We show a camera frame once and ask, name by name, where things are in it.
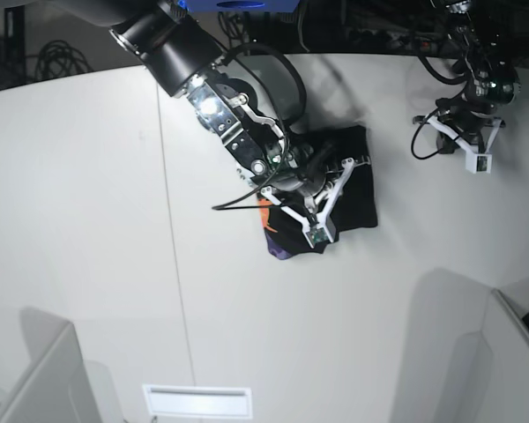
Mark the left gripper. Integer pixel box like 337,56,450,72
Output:
436,99,498,153

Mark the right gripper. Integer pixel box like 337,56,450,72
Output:
268,140,336,205

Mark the black T-shirt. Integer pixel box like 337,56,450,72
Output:
257,124,378,260

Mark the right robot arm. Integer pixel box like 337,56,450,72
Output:
55,1,343,207

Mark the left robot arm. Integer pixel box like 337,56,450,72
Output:
410,1,520,160

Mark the blue box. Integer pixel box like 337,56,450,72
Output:
177,0,300,12

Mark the white right partition panel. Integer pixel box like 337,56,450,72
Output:
434,290,529,422

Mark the white partition panel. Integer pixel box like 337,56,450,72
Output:
0,306,124,422
434,290,529,422

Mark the white left partition panel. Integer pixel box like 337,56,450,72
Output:
0,306,124,422

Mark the coiled black cable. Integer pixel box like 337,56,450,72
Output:
34,39,92,83

